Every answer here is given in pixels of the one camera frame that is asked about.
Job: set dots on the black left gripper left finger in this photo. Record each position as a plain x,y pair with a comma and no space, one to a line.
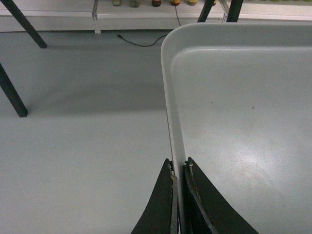
161,213

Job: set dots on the grey rectangular serving tray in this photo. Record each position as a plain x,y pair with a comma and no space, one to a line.
239,103

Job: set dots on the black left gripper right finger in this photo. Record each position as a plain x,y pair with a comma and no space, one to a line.
207,210

